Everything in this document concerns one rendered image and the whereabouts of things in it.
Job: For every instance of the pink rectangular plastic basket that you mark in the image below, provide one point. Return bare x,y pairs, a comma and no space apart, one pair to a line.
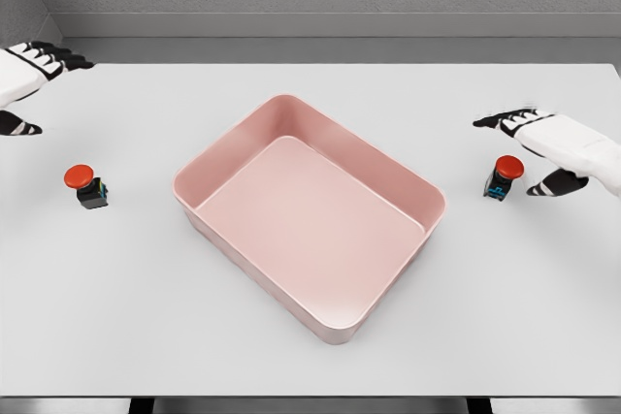
310,220

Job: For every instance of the white table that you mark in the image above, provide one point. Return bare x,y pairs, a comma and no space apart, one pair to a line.
310,288

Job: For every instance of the red-button black industrial switch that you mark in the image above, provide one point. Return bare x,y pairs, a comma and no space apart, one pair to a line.
86,186
503,175

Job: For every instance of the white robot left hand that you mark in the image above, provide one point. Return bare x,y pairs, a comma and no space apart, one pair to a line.
17,75

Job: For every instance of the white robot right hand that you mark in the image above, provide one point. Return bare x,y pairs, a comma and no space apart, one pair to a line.
572,140

